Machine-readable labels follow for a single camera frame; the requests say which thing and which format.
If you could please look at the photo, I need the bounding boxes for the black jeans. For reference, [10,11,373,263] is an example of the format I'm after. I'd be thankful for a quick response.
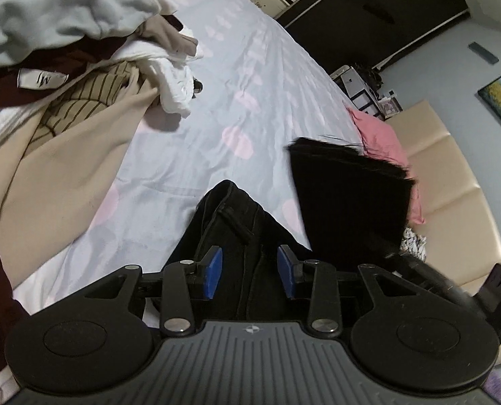
[169,138,415,322]

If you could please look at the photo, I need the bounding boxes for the beige padded headboard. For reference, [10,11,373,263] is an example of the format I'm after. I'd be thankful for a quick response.
[387,101,501,366]

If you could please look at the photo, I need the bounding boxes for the black white patterned cloth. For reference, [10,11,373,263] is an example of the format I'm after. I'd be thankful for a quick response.
[399,227,427,262]

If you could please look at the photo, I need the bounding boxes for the beige ribbed garment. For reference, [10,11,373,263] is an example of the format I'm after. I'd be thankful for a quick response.
[0,13,201,292]

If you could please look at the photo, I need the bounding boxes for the pink pillow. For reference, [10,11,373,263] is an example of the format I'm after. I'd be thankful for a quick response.
[346,106,425,225]

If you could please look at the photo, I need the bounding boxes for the grey pink-dotted bed sheet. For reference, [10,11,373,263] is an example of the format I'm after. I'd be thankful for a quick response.
[14,0,360,313]

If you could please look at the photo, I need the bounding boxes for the striped brown garment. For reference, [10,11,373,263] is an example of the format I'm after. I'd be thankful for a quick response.
[23,61,142,157]

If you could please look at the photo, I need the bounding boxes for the white knit garment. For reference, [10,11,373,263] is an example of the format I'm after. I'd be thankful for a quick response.
[0,19,203,146]

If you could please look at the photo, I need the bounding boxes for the white bedside table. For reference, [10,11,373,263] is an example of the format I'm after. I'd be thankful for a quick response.
[330,65,383,119]

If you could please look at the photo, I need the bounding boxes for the dark red garment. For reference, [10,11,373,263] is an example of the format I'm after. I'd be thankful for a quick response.
[0,37,124,371]

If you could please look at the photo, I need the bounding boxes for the dark wooden wardrobe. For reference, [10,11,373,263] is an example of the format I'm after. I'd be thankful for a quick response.
[273,0,469,73]

